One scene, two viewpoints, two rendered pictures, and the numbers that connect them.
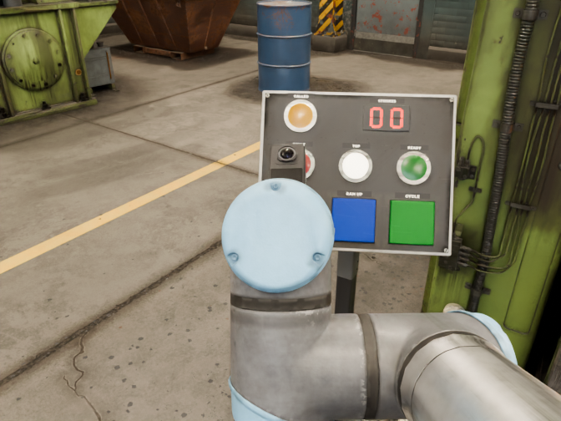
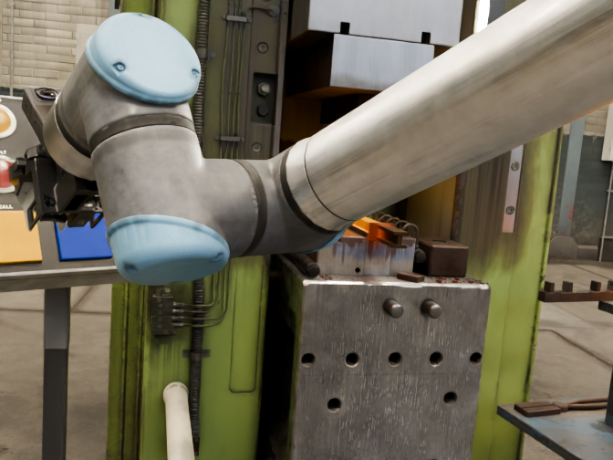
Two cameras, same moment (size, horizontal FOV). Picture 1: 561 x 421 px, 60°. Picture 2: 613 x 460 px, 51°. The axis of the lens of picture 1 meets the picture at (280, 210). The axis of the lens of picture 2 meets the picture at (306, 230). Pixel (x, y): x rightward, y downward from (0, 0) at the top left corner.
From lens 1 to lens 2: 41 cm
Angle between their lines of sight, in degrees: 46
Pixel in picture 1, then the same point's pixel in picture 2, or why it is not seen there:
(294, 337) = (187, 149)
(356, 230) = (90, 245)
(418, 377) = (305, 152)
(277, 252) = (161, 65)
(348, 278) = (62, 347)
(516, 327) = (242, 387)
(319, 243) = (193, 61)
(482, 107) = not seen: hidden behind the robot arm
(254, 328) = (147, 142)
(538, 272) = (252, 314)
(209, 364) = not seen: outside the picture
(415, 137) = not seen: hidden behind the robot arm
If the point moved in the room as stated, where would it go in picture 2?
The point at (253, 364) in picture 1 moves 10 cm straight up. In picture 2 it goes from (154, 177) to (160, 44)
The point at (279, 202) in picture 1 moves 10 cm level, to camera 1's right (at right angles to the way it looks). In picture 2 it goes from (150, 26) to (245, 45)
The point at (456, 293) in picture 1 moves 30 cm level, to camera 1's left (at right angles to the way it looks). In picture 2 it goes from (173, 369) to (26, 400)
